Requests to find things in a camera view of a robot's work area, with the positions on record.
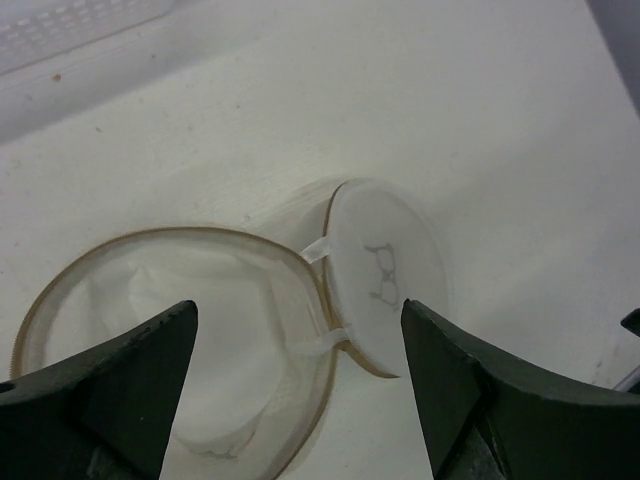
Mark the white perforated plastic basket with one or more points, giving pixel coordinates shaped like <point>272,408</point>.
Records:
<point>32,31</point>

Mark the white mesh laundry bag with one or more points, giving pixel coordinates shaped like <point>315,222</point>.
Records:
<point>372,250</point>

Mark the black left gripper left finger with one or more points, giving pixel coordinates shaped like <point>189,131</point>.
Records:
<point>105,413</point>

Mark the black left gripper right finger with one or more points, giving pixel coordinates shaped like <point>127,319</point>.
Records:
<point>487,414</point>

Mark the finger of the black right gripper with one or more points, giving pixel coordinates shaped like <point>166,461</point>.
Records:
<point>631,322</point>

